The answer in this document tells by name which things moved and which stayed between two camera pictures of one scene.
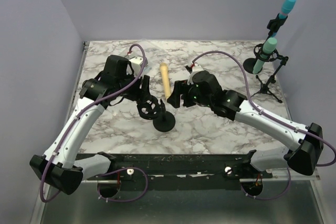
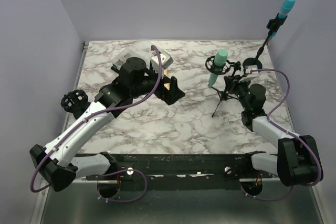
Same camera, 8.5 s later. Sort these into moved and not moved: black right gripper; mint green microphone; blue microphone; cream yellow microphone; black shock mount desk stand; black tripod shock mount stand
Moved: black shock mount desk stand; mint green microphone; black right gripper; black tripod shock mount stand
Not moved: cream yellow microphone; blue microphone
